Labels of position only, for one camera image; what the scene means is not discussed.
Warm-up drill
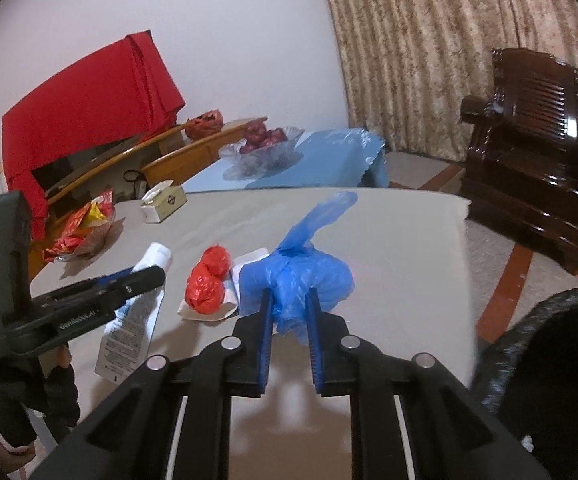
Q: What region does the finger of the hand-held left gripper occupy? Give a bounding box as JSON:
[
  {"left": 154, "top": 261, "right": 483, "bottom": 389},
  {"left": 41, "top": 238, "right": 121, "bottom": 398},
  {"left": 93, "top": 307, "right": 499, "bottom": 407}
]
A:
[
  {"left": 68, "top": 269, "right": 134, "bottom": 294},
  {"left": 31, "top": 266, "right": 166, "bottom": 313}
]

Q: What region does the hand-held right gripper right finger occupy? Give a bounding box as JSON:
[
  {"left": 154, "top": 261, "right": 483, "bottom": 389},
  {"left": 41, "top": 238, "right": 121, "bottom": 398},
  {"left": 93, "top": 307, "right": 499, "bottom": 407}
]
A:
[{"left": 305, "top": 287, "right": 552, "bottom": 480}]

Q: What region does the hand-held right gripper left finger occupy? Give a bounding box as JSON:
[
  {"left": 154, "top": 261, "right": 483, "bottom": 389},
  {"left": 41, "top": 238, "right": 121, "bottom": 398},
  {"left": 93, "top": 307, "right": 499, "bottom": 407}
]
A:
[{"left": 29, "top": 287, "right": 275, "bottom": 480}]

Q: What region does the white printed packet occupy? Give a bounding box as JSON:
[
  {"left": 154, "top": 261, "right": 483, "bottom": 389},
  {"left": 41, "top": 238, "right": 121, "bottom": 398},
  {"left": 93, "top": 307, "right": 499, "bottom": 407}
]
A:
[{"left": 94, "top": 242, "right": 173, "bottom": 383}]

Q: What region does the knotted red plastic bag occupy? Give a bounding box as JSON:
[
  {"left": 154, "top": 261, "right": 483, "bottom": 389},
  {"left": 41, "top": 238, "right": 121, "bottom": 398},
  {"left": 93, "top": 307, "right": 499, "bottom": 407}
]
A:
[{"left": 184, "top": 245, "right": 231, "bottom": 315}]

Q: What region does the blue plastic bag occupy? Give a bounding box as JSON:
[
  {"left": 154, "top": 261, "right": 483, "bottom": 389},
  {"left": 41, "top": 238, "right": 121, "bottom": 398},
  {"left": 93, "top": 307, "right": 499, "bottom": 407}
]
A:
[{"left": 239, "top": 191, "right": 359, "bottom": 346}]

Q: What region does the white paper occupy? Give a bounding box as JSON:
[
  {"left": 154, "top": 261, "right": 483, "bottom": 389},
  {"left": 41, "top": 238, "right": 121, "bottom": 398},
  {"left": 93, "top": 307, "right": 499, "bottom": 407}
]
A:
[{"left": 176, "top": 246, "right": 270, "bottom": 322}]

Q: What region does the black lined trash bin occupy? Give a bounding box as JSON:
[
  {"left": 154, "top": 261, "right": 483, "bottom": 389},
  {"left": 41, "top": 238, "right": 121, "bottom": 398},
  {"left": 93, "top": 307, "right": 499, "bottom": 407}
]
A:
[{"left": 472, "top": 287, "right": 578, "bottom": 480}]

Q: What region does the person's left hand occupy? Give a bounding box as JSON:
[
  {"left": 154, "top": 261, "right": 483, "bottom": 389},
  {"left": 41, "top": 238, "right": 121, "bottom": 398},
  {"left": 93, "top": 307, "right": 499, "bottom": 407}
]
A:
[{"left": 0, "top": 346, "right": 80, "bottom": 448}]

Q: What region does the glass snack dish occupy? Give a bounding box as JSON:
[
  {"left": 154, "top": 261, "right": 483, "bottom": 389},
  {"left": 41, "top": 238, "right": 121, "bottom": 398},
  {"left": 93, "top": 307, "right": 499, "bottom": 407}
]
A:
[{"left": 54, "top": 217, "right": 120, "bottom": 263}]

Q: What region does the red snack packet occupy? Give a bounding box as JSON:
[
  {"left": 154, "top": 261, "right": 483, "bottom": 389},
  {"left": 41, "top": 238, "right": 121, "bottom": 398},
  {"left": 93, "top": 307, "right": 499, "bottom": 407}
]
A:
[{"left": 44, "top": 187, "right": 117, "bottom": 261}]

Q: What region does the white tissue box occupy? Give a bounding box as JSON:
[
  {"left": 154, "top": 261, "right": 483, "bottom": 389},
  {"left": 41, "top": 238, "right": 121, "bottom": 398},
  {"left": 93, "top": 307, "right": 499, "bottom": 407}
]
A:
[{"left": 140, "top": 180, "right": 188, "bottom": 224}]

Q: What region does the television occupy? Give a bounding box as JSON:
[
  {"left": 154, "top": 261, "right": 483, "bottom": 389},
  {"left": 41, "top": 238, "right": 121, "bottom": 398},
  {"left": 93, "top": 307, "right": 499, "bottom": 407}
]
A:
[{"left": 31, "top": 132, "right": 145, "bottom": 196}]

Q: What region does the glass fruit bowl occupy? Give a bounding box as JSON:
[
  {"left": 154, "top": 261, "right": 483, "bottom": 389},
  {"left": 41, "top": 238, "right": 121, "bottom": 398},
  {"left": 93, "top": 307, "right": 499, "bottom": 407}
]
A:
[{"left": 217, "top": 126, "right": 305, "bottom": 181}]

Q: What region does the red printed plastic bag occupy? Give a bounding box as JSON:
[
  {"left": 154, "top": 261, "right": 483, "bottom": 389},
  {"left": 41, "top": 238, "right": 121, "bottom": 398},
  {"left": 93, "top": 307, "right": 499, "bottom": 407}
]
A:
[{"left": 185, "top": 110, "right": 225, "bottom": 140}]

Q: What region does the blue tablecloth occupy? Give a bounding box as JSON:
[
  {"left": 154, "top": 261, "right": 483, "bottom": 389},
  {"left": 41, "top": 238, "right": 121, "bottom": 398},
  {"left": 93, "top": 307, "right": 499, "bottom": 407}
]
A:
[{"left": 181, "top": 128, "right": 390, "bottom": 193}]

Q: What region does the red cloth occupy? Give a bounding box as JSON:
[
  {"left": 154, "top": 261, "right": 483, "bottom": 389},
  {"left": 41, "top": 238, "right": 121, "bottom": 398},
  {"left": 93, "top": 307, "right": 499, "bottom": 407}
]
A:
[{"left": 1, "top": 31, "right": 186, "bottom": 241}]

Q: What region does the pile of red apples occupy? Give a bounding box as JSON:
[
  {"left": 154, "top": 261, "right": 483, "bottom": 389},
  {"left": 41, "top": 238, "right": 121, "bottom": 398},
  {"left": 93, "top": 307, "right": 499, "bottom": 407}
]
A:
[{"left": 239, "top": 120, "right": 288, "bottom": 156}]

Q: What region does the dark wooden armchair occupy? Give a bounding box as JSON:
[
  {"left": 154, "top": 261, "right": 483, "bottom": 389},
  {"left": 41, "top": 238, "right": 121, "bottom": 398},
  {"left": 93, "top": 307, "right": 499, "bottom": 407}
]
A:
[{"left": 459, "top": 47, "right": 578, "bottom": 276}]

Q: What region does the patterned beige curtain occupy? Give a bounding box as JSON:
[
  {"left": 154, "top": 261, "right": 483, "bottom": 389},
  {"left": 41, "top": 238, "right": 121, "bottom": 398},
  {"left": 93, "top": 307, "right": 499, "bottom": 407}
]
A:
[{"left": 309, "top": 0, "right": 578, "bottom": 161}]

